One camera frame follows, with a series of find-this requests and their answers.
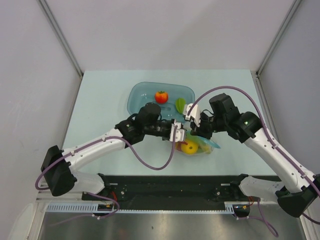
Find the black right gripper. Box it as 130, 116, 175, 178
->
190, 111, 227, 140

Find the clear zip top bag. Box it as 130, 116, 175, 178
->
174, 130, 221, 156

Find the yellow orange fruit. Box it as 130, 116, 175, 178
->
181, 140, 199, 155

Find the green star fruit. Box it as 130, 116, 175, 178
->
175, 97, 186, 114

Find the yellow banana bunch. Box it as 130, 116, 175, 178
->
196, 145, 214, 154

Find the red chili pepper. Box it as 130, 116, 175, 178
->
175, 142, 184, 152

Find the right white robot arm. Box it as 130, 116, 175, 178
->
183, 93, 320, 218

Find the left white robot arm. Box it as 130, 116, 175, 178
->
39, 102, 182, 200

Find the blue plastic food tub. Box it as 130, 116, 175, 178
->
127, 82, 195, 122

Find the red tomato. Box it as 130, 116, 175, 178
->
154, 91, 169, 104

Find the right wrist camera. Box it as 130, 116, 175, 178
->
182, 103, 201, 127

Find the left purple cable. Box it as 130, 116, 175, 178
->
34, 125, 179, 227

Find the purple cable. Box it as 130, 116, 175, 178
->
34, 125, 179, 227
187, 85, 320, 237

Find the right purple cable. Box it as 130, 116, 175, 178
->
187, 85, 320, 237

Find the white slotted cable duct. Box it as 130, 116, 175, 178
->
45, 201, 243, 214

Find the right aluminium frame post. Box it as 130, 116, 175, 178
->
255, 0, 304, 77

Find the aluminium frame post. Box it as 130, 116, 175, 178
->
255, 0, 304, 77
36, 0, 84, 79

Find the left aluminium frame post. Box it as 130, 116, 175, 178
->
36, 0, 84, 79

